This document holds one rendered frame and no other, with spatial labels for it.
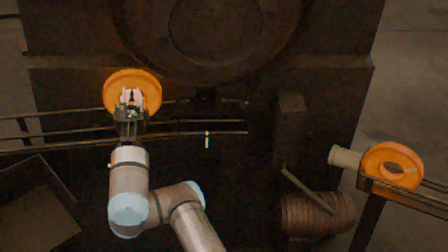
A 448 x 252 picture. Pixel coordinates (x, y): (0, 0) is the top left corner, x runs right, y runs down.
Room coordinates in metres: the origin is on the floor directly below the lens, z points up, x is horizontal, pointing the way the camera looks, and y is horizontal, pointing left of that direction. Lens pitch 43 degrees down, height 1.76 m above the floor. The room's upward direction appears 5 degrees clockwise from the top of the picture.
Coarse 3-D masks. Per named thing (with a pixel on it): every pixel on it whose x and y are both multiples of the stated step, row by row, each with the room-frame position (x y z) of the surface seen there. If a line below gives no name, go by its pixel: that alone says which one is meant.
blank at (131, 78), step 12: (120, 72) 1.10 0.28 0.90; (132, 72) 1.10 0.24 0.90; (144, 72) 1.11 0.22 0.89; (108, 84) 1.07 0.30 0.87; (120, 84) 1.08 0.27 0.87; (132, 84) 1.08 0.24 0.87; (144, 84) 1.09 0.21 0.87; (156, 84) 1.10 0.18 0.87; (108, 96) 1.07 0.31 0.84; (120, 96) 1.08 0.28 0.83; (144, 96) 1.10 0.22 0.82; (156, 96) 1.09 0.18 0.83; (108, 108) 1.07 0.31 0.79; (156, 108) 1.09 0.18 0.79
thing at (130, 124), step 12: (120, 108) 0.98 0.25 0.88; (132, 108) 0.99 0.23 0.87; (144, 108) 1.00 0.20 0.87; (120, 120) 0.94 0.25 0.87; (132, 120) 0.94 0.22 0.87; (144, 120) 0.97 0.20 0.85; (120, 132) 0.96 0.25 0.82; (132, 132) 0.93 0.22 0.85; (144, 132) 0.97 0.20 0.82; (120, 144) 0.89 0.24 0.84; (132, 144) 0.92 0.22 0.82
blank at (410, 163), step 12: (384, 144) 1.04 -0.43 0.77; (396, 144) 1.03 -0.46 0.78; (372, 156) 1.03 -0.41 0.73; (384, 156) 1.02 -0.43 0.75; (396, 156) 1.00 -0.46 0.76; (408, 156) 0.99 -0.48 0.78; (372, 168) 1.03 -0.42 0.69; (384, 168) 1.04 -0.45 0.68; (408, 168) 0.99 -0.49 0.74; (420, 168) 0.98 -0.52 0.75; (396, 180) 1.00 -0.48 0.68; (408, 180) 0.98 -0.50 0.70; (420, 180) 0.97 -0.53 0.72
